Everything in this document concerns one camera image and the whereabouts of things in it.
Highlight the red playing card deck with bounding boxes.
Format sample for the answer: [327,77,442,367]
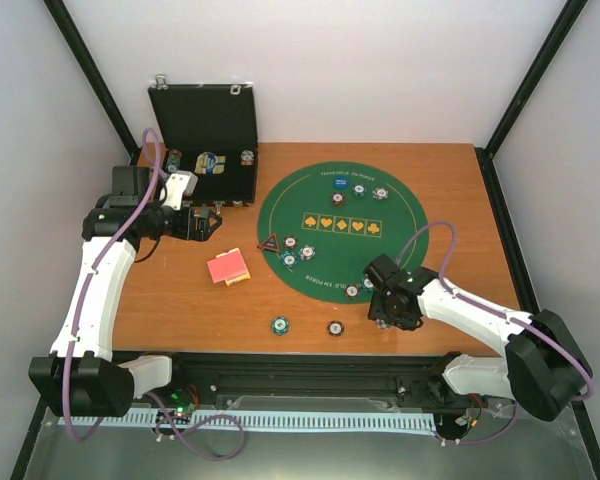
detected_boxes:
[207,248,251,286]

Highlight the brown poker chip stack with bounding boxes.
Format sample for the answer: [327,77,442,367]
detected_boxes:
[327,321,344,337]

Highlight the teal poker chip stack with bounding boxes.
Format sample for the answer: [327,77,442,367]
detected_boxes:
[271,316,290,336]

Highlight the blue round blind button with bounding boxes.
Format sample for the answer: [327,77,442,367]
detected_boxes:
[332,175,350,190]

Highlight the purple poker chip stack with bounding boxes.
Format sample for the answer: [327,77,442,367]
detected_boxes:
[376,320,392,330]

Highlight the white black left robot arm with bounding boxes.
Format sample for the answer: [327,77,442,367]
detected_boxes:
[28,166,222,417]

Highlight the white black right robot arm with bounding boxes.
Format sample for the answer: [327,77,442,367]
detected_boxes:
[364,255,593,421]

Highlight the card deck in case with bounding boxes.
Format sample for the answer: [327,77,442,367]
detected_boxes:
[194,152,226,176]

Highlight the teal chips in case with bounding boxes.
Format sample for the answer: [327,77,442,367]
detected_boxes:
[165,150,182,174]

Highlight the black triangular dealer button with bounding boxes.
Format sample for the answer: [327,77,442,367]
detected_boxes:
[258,232,280,253]

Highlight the purple chips in case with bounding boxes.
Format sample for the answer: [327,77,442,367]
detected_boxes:
[240,150,256,166]

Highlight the open black poker case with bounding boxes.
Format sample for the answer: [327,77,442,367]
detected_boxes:
[148,81,259,205]

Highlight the round green poker mat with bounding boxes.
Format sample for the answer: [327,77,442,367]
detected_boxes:
[257,162,429,303]

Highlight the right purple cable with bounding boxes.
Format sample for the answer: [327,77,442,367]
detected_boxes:
[394,221,595,446]

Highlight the purple cable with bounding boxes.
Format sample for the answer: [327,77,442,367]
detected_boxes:
[62,126,245,460]
[394,221,595,446]

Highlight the light blue slotted cable duct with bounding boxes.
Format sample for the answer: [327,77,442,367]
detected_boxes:
[72,408,436,436]

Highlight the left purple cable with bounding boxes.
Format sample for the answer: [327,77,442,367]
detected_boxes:
[62,126,245,460]

